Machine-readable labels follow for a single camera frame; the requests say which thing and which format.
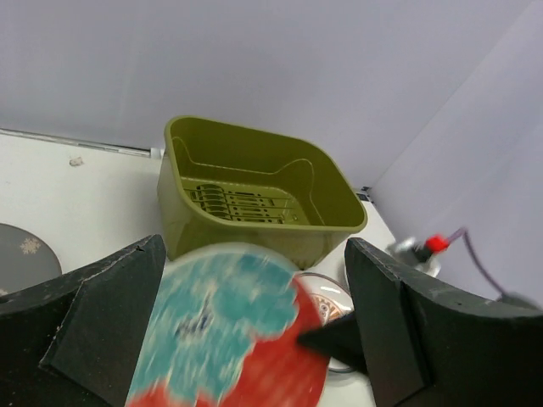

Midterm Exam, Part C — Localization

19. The right table corner label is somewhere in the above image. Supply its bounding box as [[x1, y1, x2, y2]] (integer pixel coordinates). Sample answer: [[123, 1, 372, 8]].
[[355, 187, 373, 203]]

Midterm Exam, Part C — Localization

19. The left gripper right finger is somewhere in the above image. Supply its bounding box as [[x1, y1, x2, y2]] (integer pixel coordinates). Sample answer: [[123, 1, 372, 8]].
[[344, 238, 542, 406]]

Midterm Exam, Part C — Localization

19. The white orange sunburst plate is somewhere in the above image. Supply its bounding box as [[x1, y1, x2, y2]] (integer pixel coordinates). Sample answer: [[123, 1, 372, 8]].
[[292, 271, 361, 374]]

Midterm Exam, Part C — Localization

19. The grey deer snowflake plate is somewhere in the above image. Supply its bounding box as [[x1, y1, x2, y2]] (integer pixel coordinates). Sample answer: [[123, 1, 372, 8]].
[[0, 224, 62, 296]]

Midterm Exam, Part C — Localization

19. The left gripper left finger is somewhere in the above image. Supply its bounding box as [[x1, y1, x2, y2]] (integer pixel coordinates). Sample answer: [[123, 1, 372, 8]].
[[1, 235, 166, 406]]

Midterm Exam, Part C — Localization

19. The olive green plastic bin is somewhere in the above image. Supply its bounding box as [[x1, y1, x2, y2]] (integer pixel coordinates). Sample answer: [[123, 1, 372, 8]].
[[157, 116, 367, 270]]

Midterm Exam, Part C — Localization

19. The red and teal floral plate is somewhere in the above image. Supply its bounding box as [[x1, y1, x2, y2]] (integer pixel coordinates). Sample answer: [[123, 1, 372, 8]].
[[126, 243, 328, 406]]

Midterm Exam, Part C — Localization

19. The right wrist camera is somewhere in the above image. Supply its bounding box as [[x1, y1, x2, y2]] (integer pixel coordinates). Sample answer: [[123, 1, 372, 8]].
[[386, 235, 450, 277]]

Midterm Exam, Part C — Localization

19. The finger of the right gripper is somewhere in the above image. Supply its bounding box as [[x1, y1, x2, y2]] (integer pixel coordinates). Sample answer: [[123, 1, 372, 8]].
[[296, 311, 367, 373]]

